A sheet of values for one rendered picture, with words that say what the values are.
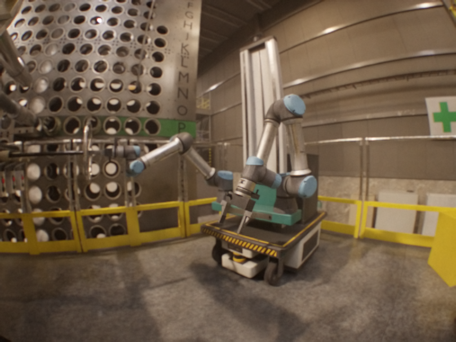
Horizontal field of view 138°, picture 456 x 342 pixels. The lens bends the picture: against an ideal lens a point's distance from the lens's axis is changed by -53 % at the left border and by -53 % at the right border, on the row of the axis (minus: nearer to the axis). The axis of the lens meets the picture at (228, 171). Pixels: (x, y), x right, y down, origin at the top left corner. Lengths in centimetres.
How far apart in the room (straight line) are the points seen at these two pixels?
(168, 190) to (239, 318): 214
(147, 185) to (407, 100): 709
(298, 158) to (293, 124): 17
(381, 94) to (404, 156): 212
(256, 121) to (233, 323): 133
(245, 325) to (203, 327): 20
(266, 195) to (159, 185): 178
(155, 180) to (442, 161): 715
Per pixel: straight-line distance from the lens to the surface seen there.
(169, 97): 295
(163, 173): 274
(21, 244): 217
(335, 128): 723
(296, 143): 97
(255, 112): 150
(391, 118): 681
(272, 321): 105
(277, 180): 89
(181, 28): 370
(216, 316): 107
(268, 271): 119
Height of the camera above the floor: 77
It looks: 2 degrees down
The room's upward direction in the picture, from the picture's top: 1 degrees counter-clockwise
